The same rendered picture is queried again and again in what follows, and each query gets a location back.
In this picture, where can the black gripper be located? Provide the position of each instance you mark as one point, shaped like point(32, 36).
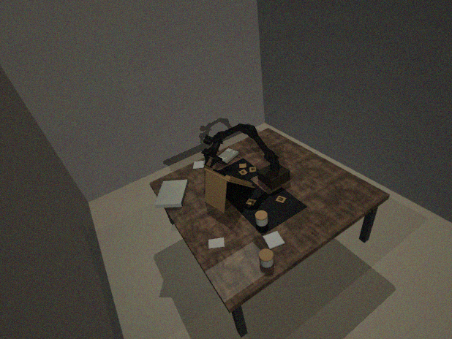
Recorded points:
point(216, 158)

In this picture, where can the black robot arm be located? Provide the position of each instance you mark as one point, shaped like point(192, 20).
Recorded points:
point(251, 131)

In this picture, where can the grey cylindrical container with tan lid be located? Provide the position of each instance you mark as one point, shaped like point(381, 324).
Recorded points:
point(261, 218)
point(266, 258)

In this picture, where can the tan a-frame board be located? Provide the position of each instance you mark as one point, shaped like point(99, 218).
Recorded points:
point(216, 187)

